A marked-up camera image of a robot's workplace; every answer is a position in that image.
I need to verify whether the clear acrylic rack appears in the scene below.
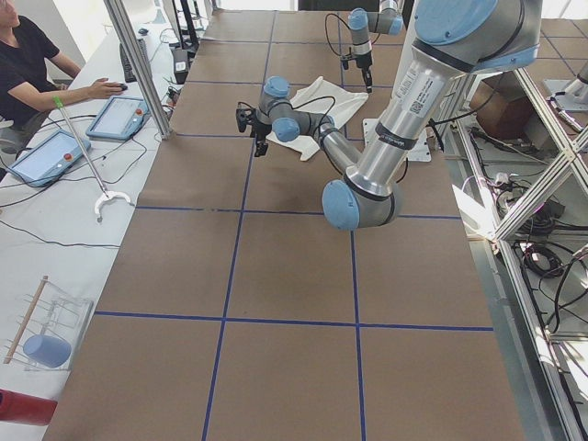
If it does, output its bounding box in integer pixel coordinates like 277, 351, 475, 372
1, 281, 95, 371

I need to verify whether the cream long-sleeve shirt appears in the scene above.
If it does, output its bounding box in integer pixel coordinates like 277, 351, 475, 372
266, 76, 370, 163

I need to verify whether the blue plastic cup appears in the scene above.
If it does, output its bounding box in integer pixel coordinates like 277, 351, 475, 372
23, 334, 72, 368

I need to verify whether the far blue teach pendant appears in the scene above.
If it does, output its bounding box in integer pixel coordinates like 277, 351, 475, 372
85, 96, 150, 141

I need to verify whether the red cylinder canister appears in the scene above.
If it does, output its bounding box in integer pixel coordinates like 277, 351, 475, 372
1, 390, 58, 426

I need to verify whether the white grabber stick tool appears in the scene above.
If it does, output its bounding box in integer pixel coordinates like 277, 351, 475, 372
52, 96, 133, 223

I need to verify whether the aluminium frame post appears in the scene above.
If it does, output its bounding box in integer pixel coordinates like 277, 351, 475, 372
104, 0, 172, 140

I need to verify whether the black keyboard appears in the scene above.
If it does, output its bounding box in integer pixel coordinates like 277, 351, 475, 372
119, 39, 151, 84

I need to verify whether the wooden dowel stick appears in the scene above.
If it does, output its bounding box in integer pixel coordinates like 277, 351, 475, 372
3, 275, 49, 365

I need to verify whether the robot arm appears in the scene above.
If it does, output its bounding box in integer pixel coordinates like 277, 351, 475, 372
236, 1, 542, 231
339, 1, 403, 93

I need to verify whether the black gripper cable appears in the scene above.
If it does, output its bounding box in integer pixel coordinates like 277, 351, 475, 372
288, 95, 339, 139
323, 12, 382, 59

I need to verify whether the near blue teach pendant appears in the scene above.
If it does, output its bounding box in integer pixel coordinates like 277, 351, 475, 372
7, 130, 83, 187

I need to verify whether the tangled cable bundle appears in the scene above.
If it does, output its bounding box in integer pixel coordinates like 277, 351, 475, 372
486, 169, 588, 341

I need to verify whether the seated person dark shirt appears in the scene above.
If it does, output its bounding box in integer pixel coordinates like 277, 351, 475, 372
1, 1, 125, 154

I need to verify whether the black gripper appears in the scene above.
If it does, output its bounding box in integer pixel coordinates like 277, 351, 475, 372
235, 104, 271, 157
339, 43, 373, 94

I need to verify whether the blue teach pendant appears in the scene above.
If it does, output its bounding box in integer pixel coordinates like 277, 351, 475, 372
85, 96, 150, 141
7, 130, 83, 187

